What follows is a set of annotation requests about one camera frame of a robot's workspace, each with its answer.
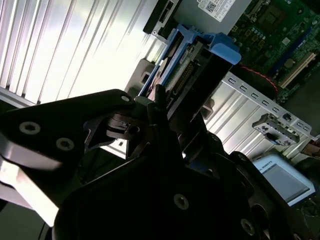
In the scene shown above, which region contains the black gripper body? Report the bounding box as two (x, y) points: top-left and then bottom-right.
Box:
(53, 151), (320, 240)

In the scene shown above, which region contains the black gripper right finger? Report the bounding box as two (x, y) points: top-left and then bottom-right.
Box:
(181, 109), (227, 181)

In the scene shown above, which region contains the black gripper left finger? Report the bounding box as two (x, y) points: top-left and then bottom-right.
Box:
(0, 84), (186, 227)

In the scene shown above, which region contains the hard disk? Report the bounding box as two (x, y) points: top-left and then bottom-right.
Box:
(138, 23), (243, 123)

